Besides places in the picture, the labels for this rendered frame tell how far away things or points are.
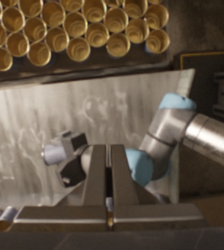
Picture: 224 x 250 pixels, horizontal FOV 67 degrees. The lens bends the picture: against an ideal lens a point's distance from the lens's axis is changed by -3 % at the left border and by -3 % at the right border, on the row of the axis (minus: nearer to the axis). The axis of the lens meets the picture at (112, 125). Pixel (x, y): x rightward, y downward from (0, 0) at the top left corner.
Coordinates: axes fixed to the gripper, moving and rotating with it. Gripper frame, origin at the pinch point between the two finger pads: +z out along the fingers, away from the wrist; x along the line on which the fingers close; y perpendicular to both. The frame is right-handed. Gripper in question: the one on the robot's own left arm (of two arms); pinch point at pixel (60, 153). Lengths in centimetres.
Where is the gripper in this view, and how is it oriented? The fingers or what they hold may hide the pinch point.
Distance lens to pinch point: 57.6
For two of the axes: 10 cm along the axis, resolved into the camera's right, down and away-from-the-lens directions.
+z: -7.1, 0.1, 7.1
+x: -2.4, -9.4, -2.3
